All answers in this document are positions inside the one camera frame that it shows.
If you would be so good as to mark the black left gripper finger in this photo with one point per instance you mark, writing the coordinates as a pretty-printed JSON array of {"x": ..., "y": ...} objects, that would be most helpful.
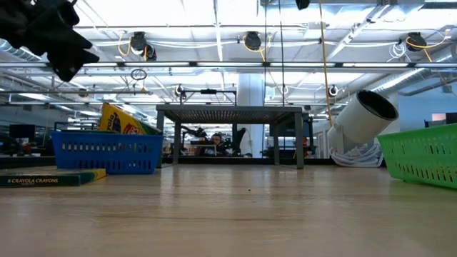
[
  {"x": 60, "y": 37},
  {"x": 71, "y": 62}
]

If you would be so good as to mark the yellow green Crayola crayon box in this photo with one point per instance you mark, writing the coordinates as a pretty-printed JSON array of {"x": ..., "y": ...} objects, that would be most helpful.
[
  {"x": 35, "y": 181},
  {"x": 118, "y": 121}
]

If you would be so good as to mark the blue plastic basket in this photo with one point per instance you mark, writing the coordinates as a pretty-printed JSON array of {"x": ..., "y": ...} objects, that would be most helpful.
[{"x": 107, "y": 137}]

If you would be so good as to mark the black computer monitor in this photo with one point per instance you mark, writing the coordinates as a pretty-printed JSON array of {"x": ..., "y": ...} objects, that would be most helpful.
[
  {"x": 21, "y": 131},
  {"x": 451, "y": 119}
]

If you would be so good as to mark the grey perforated metal shelf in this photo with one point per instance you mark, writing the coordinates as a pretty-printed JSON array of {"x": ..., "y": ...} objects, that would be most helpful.
[{"x": 228, "y": 114}]

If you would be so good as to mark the person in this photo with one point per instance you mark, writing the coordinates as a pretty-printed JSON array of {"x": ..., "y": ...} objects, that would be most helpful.
[{"x": 216, "y": 139}]

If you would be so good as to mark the green plastic basket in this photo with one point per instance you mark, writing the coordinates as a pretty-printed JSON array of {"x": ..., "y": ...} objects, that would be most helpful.
[{"x": 421, "y": 157}]

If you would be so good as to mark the black aluminium table frame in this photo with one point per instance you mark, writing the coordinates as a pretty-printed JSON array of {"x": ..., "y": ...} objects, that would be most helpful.
[{"x": 35, "y": 162}]

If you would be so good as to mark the silver ventilation duct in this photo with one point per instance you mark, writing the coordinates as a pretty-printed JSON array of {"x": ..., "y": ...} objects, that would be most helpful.
[{"x": 410, "y": 80}]

